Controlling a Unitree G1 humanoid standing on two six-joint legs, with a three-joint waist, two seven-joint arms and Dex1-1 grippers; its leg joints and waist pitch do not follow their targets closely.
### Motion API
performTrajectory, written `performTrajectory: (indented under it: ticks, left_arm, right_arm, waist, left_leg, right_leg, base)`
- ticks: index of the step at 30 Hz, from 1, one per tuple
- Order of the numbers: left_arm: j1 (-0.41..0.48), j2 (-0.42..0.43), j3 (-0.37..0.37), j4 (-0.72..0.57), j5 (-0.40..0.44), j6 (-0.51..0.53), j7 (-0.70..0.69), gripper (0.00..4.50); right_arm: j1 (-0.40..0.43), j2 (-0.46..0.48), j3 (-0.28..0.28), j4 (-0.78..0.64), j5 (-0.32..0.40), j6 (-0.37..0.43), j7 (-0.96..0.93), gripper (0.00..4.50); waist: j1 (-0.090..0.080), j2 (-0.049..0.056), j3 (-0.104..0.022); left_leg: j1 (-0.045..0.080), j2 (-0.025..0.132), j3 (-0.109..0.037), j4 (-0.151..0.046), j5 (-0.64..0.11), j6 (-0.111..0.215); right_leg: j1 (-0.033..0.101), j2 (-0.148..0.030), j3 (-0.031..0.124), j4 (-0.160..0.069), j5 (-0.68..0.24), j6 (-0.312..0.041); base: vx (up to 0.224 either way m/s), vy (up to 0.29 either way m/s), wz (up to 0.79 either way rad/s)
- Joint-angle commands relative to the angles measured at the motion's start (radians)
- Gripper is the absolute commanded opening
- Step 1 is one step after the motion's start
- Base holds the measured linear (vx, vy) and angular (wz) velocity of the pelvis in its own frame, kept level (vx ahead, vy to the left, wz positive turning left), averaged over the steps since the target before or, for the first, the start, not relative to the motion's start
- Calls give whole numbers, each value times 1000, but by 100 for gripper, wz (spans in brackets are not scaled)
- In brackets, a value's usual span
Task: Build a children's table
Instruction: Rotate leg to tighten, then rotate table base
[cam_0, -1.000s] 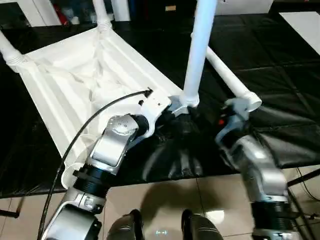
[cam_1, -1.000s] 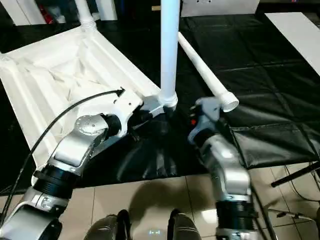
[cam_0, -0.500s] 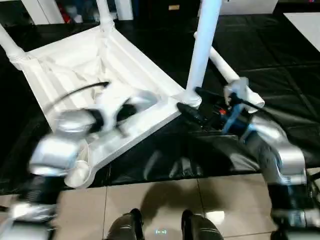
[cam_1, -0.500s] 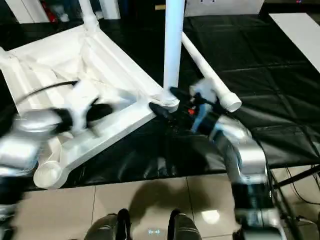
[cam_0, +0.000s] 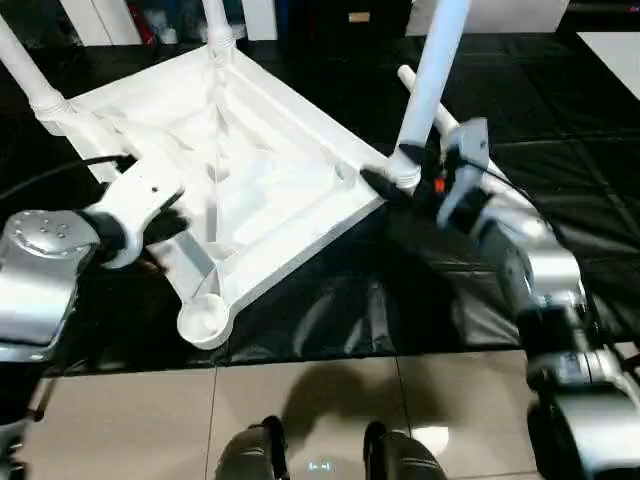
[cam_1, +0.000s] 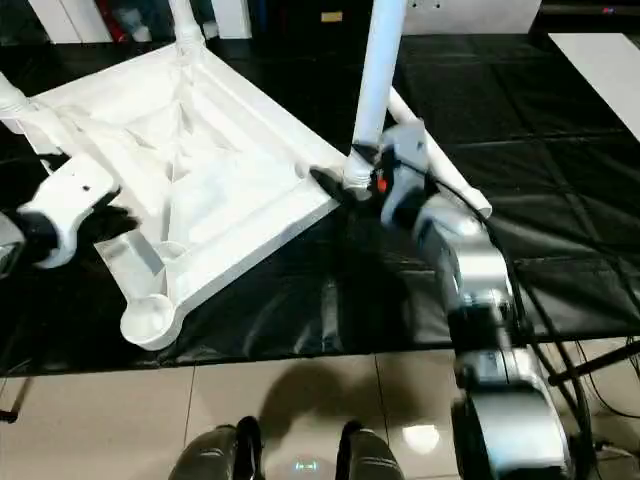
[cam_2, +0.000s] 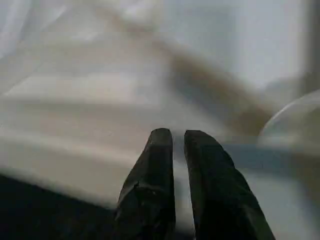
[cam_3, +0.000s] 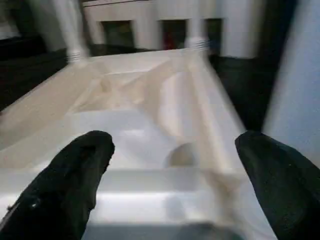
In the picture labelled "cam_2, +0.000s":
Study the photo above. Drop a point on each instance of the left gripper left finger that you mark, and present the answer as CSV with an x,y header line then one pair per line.
x,y
150,195

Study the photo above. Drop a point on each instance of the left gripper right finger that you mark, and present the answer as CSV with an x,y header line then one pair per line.
x,y
220,200

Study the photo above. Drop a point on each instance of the black table mat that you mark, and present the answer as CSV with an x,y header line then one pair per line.
x,y
37,212

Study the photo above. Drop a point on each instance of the white plastic table top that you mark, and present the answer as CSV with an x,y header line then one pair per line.
x,y
75,112

